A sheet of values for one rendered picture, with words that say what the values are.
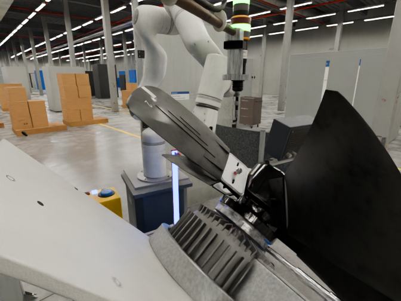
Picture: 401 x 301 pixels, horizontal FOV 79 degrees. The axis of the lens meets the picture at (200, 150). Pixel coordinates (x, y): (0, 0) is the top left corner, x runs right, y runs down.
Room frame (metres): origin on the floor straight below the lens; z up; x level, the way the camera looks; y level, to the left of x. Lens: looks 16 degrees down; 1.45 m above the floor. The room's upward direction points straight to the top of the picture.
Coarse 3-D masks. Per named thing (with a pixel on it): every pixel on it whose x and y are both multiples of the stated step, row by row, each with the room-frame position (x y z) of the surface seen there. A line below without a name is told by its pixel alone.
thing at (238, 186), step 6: (234, 156) 0.52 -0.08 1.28; (228, 162) 0.49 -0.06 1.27; (234, 162) 0.51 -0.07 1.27; (240, 162) 0.52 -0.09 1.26; (228, 168) 0.48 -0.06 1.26; (234, 168) 0.49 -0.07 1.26; (246, 168) 0.52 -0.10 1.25; (228, 174) 0.47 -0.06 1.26; (234, 174) 0.48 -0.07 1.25; (240, 174) 0.49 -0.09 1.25; (246, 174) 0.50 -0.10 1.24; (222, 180) 0.44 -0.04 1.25; (228, 180) 0.45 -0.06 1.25; (240, 180) 0.48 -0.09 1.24; (234, 186) 0.45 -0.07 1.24; (240, 186) 0.46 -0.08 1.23; (240, 192) 0.45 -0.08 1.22
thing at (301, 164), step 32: (320, 128) 0.29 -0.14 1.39; (352, 128) 0.23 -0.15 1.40; (320, 160) 0.29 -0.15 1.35; (352, 160) 0.24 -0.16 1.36; (384, 160) 0.20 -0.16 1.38; (288, 192) 0.38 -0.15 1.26; (320, 192) 0.30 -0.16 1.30; (352, 192) 0.24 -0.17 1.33; (384, 192) 0.21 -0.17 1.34; (288, 224) 0.36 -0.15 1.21; (320, 224) 0.29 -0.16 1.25; (352, 224) 0.24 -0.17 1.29; (384, 224) 0.21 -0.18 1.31; (352, 256) 0.24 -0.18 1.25; (384, 256) 0.20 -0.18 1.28; (384, 288) 0.20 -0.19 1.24
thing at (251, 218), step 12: (252, 168) 0.52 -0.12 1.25; (264, 168) 0.49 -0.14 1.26; (276, 168) 0.48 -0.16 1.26; (252, 180) 0.48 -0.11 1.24; (264, 180) 0.47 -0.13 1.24; (252, 192) 0.46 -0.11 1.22; (264, 192) 0.45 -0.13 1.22; (228, 204) 0.45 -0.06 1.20; (240, 204) 0.43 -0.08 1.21; (252, 204) 0.45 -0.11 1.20; (264, 204) 0.44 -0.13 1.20; (240, 216) 0.43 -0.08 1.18; (252, 216) 0.41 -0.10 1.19; (264, 216) 0.44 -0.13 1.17; (264, 228) 0.41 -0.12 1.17; (264, 240) 0.45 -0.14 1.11
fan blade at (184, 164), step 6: (168, 156) 0.72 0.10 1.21; (174, 156) 0.74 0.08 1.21; (186, 156) 0.78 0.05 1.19; (174, 162) 0.69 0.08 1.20; (180, 162) 0.69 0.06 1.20; (186, 162) 0.70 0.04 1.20; (192, 162) 0.71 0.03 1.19; (186, 168) 0.66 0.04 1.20; (192, 168) 0.66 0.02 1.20; (198, 168) 0.66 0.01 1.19; (192, 174) 0.62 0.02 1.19; (198, 174) 0.62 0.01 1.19; (204, 174) 0.62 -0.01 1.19; (210, 174) 0.63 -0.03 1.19; (204, 180) 0.59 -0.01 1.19; (210, 180) 0.59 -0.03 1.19; (216, 180) 0.59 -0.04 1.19
